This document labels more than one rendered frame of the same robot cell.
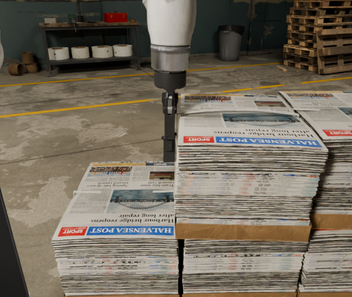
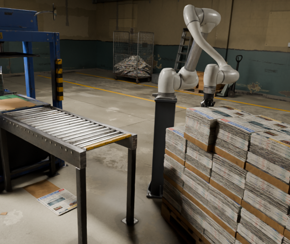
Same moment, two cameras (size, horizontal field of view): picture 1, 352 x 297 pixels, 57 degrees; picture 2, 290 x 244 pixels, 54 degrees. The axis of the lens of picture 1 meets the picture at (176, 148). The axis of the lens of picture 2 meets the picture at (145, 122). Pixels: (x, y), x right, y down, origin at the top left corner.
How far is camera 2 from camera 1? 1.78 m
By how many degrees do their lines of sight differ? 59
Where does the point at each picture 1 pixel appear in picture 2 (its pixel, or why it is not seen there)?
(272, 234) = (200, 144)
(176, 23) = (206, 79)
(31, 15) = not seen: outside the picture
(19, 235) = not seen: hidden behind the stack
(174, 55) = (205, 88)
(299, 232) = (205, 146)
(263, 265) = (202, 160)
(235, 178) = (195, 122)
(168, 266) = (183, 148)
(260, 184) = (199, 126)
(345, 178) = (222, 136)
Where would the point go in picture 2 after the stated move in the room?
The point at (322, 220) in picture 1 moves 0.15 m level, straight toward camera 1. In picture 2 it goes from (216, 149) to (193, 148)
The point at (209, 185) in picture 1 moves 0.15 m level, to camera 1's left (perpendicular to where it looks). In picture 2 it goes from (190, 122) to (179, 117)
